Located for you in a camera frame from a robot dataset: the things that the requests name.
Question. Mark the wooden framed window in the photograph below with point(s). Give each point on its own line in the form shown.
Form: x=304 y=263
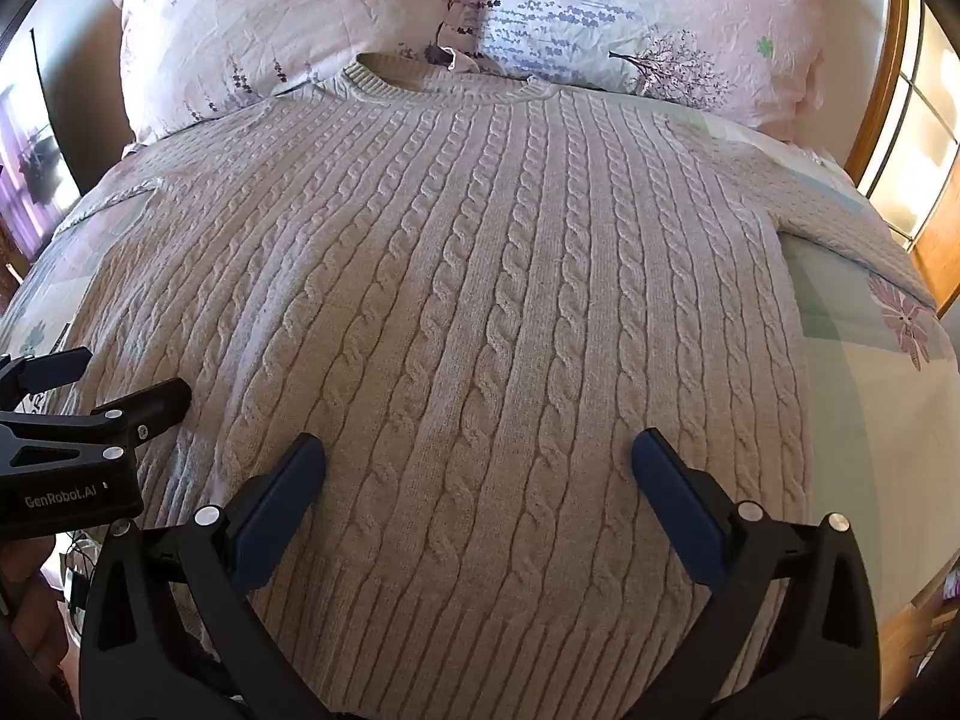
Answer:
x=911 y=135

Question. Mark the person's left hand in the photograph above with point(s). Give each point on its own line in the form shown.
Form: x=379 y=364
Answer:
x=30 y=600

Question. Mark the pink floral pillow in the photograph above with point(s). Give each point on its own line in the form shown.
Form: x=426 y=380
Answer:
x=277 y=22
x=645 y=22

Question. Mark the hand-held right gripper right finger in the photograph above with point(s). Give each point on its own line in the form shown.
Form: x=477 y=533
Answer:
x=679 y=510

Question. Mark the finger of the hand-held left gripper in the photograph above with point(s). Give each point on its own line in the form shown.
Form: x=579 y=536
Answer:
x=52 y=367
x=154 y=401

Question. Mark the wall poster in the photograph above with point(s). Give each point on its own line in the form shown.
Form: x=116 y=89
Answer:
x=34 y=142

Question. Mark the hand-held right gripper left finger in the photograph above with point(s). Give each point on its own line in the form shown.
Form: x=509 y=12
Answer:
x=276 y=510

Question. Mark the floral patchwork bed sheet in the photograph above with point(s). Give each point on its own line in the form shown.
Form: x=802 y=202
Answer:
x=855 y=390

